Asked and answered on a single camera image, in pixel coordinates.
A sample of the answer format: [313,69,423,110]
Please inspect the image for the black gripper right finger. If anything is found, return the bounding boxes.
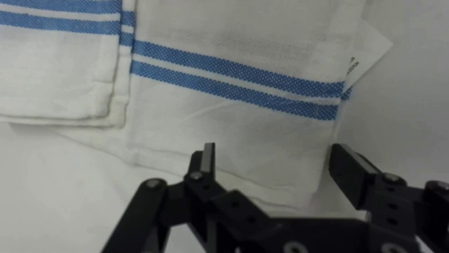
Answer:
[329,142,449,253]

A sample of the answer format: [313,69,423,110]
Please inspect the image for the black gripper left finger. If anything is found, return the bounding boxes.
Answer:
[100,142,273,253]

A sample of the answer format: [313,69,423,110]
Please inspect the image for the white towel with blue stripes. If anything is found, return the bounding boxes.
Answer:
[0,0,395,210]

